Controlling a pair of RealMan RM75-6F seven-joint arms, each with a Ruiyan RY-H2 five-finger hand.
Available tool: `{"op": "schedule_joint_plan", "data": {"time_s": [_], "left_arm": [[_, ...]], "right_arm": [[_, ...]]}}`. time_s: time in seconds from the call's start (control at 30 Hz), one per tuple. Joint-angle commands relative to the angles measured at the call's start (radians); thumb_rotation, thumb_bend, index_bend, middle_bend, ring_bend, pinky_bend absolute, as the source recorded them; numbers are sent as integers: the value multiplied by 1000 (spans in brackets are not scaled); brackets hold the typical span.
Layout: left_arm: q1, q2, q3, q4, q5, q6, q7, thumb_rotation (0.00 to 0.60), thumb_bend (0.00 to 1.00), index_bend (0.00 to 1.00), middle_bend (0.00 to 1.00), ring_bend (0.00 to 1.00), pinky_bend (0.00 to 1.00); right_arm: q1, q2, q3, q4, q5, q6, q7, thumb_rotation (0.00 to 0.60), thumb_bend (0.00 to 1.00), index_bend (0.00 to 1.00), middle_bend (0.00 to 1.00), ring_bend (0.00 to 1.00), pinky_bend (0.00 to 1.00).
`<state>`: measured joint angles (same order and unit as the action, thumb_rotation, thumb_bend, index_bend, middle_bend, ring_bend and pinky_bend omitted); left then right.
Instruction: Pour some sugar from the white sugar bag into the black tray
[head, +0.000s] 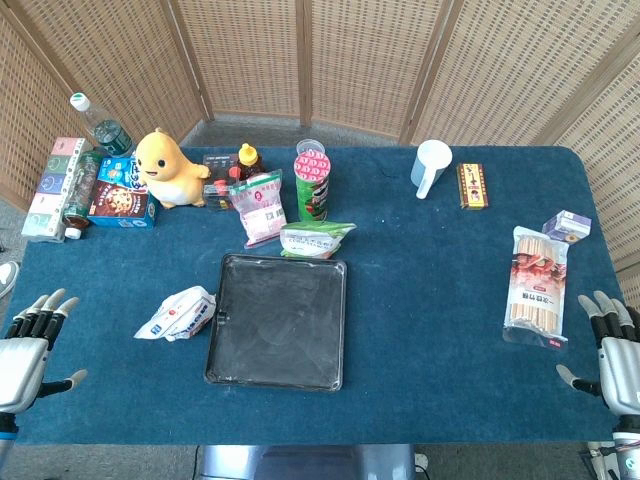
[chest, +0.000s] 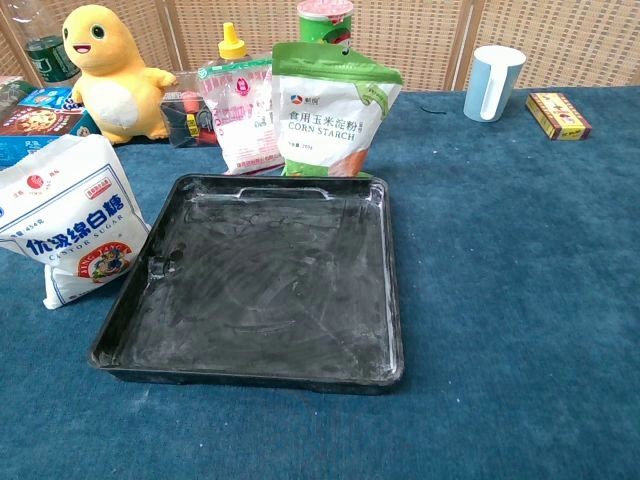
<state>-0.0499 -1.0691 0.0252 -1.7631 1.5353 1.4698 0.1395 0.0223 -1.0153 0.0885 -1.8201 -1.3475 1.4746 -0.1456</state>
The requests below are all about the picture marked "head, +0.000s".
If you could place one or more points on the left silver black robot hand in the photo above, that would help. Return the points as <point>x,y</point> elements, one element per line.
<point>22,357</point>

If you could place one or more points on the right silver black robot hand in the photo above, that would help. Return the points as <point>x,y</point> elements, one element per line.
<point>620,365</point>

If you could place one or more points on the white snack packet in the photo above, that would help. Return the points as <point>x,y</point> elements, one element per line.
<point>175,315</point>

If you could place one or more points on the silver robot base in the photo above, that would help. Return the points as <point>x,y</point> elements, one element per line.
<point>300,462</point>

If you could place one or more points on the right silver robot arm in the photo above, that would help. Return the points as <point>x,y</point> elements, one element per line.
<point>627,440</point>

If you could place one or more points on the black metal tray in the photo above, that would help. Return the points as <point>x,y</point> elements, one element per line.
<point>280,325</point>

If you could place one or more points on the pink snack pouch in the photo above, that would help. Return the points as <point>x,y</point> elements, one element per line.
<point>260,210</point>

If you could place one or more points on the green snack pouch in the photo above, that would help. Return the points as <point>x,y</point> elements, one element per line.
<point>310,242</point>

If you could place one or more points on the small purple white box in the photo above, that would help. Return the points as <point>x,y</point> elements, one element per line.
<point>567,225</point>

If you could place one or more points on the pastel tissue pack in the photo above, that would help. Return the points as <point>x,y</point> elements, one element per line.
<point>50,190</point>

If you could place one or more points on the dark green bottle white cap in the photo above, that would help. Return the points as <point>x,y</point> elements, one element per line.
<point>82,190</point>

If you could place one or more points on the blue cookie box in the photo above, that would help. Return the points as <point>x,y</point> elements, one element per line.
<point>117,200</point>

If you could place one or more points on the blue table cloth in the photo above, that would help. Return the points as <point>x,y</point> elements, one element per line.
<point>425,300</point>

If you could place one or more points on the yellow dinosaur plush toy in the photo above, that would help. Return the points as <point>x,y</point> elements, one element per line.
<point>170,180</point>

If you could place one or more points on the red yellow snack box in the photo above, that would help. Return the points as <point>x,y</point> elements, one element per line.
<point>472,185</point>

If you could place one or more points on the clear water bottle white cap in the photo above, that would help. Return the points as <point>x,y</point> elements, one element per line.
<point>107,132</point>

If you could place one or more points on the black box red parts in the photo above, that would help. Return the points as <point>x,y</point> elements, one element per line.
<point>217,167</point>

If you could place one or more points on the white measuring jug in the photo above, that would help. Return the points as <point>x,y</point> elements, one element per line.
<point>430,160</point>

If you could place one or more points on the honey bottle yellow cap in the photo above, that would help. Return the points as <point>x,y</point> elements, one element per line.
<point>248,160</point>

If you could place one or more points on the green chips can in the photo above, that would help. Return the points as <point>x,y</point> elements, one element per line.
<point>312,195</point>

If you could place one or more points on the clear plastic can lid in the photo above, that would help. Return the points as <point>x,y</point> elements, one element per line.
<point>310,146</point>

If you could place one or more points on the wicker folding screen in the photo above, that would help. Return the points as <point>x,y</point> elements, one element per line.
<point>350,60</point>

